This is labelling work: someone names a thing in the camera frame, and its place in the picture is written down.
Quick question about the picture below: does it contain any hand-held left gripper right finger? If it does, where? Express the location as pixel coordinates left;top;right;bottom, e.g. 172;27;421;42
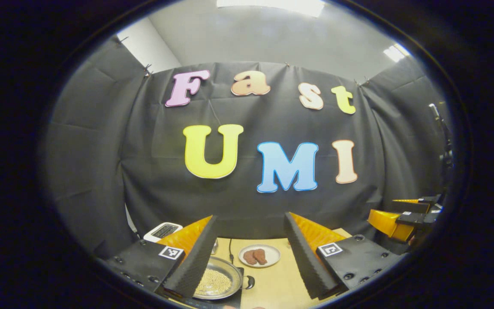
284;212;404;300

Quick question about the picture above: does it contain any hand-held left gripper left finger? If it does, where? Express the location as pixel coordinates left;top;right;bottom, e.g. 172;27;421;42
101;215;220;299

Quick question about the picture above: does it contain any stainless steel pot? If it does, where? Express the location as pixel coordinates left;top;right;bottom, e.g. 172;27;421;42
192;256;255;300

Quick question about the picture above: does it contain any black induction cooktop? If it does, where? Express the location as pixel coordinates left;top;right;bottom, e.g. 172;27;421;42
157;266;245;309

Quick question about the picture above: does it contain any pile of soybeans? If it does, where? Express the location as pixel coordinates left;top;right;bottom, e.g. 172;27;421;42
198;268;232;297

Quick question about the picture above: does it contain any round white plate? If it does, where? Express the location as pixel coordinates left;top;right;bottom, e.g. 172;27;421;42
238;244;281;268

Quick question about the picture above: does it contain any white toaster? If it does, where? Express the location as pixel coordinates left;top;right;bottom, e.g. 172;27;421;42
143;222;183;243

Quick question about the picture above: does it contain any black backdrop cloth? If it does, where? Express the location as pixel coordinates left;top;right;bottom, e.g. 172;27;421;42
43;36;453;258

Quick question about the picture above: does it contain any small ceiling light panel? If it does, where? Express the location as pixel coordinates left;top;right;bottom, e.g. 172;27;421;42
383;43;410;63

